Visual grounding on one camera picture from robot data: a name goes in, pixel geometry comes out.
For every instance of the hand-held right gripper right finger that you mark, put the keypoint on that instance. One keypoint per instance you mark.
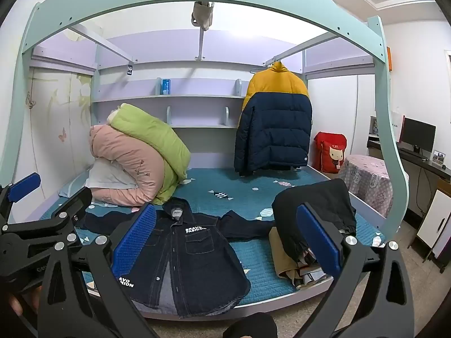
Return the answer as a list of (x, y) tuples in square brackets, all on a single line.
[(319, 241)]

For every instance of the dark denim jacket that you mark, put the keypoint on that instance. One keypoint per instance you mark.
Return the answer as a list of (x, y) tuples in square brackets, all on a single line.
[(190, 253)]

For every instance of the teal patterned bed sheet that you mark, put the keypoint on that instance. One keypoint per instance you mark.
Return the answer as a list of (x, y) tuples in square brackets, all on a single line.
[(246, 186)]

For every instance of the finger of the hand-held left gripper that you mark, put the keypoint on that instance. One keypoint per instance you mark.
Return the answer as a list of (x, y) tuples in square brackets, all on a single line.
[(72, 204), (24, 186)]

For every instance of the dark desk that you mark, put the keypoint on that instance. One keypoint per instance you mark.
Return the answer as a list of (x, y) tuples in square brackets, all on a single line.
[(426, 163)]

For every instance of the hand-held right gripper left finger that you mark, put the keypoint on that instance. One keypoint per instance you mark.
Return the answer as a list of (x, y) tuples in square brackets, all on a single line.
[(134, 243)]

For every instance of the pink quilt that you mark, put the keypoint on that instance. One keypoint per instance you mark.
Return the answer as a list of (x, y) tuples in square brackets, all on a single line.
[(119, 151)]

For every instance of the pink patterned covered table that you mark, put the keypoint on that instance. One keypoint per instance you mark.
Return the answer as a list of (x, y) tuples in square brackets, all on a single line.
[(370, 179)]

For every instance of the grey white garment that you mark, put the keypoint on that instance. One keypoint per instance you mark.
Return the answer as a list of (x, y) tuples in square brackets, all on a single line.
[(312, 277)]

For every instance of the black computer monitor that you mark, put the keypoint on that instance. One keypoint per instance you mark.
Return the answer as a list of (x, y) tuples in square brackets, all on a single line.
[(417, 135)]

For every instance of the light blue pillow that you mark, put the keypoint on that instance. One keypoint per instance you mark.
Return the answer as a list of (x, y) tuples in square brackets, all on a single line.
[(70, 187)]

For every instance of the red cartoon bag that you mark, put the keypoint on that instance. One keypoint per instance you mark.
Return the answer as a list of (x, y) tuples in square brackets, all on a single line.
[(331, 151)]

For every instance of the person's left hand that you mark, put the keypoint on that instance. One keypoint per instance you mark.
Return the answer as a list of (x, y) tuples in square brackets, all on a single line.
[(21, 302)]

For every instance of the green quilt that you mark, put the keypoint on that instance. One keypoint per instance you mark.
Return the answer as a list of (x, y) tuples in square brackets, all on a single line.
[(151, 137)]

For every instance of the blue box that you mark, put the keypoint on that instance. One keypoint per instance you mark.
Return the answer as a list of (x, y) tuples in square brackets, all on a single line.
[(165, 86)]

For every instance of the yellow navy puffer jacket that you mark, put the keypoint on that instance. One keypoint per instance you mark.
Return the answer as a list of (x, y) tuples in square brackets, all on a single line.
[(274, 126)]

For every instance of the small dark hanging tag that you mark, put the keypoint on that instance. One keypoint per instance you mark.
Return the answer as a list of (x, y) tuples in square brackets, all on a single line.
[(130, 69)]

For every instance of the white cabinet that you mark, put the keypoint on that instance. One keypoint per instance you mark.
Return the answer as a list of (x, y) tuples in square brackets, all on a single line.
[(435, 218)]

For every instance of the small photo frame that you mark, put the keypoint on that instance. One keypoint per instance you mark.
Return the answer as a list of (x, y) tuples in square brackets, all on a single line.
[(439, 157)]

